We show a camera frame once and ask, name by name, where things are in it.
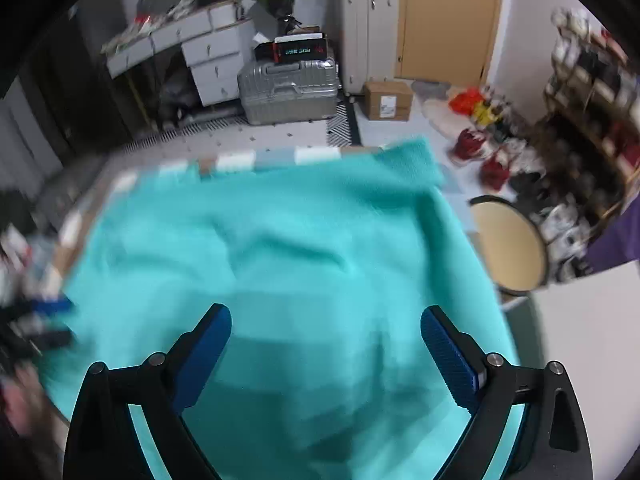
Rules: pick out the purple cloth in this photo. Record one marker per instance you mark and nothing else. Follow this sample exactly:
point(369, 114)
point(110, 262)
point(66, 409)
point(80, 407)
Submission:
point(617, 242)

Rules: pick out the black and red box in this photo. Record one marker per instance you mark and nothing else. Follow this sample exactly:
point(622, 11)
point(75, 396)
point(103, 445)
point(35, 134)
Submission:
point(295, 51)

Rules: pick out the white upright suitcase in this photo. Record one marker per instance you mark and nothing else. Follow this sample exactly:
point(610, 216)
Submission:
point(367, 35)

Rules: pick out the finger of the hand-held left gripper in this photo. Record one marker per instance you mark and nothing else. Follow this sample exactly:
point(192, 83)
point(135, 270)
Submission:
point(50, 306)
point(52, 339)

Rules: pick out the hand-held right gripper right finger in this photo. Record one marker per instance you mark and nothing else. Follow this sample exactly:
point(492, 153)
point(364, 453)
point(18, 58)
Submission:
point(447, 360)

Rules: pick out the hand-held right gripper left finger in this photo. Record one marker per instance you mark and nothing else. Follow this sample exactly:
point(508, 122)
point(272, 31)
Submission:
point(200, 360)

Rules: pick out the wrapped flower bouquet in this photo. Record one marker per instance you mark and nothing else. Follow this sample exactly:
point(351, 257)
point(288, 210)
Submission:
point(272, 2)

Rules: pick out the white dresser with drawers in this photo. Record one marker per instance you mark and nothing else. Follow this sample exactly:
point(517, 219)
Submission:
point(215, 50)

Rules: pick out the checked blanket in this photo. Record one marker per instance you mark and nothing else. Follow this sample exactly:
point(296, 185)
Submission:
point(235, 161)

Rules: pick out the round beige stool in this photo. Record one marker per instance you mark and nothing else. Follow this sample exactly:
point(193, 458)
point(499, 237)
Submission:
point(510, 245)

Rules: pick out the silver aluminium suitcase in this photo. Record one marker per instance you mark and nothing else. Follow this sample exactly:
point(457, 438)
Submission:
point(285, 92)

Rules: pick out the cardboard box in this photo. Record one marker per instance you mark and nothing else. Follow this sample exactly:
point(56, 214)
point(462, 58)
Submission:
point(385, 101)

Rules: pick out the white fluffy mat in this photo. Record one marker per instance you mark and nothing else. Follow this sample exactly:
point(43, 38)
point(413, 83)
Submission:
point(442, 117)

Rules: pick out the pile of assorted shoes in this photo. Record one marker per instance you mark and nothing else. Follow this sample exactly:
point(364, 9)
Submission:
point(525, 175)

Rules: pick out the shoe rack with shoes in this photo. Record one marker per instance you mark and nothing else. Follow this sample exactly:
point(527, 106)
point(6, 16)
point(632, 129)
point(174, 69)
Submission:
point(595, 100)

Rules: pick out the dark wardrobe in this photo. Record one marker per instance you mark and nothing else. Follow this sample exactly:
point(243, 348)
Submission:
point(75, 90)

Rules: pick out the wooden door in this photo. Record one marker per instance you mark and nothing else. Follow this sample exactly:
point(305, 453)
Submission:
point(445, 20)

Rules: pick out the dark grey bag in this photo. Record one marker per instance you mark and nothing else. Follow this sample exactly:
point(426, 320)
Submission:
point(175, 82)

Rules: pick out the red bag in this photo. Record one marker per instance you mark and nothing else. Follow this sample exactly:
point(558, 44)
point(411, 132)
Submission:
point(465, 100)

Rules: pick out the light grey furniture block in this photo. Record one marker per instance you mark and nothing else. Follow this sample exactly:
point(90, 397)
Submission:
point(590, 370)

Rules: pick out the teal and black jacket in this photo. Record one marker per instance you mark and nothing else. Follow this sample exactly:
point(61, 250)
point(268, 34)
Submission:
point(280, 260)

